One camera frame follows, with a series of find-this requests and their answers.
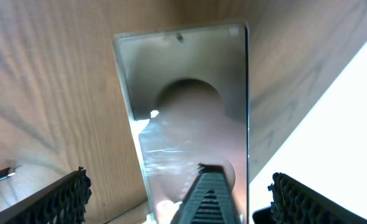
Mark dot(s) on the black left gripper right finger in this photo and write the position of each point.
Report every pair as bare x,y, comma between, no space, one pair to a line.
295,203

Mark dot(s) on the bronze Samsung Galaxy smartphone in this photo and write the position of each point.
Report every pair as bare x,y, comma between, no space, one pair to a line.
186,93

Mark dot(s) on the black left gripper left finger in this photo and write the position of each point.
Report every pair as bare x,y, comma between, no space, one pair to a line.
63,201

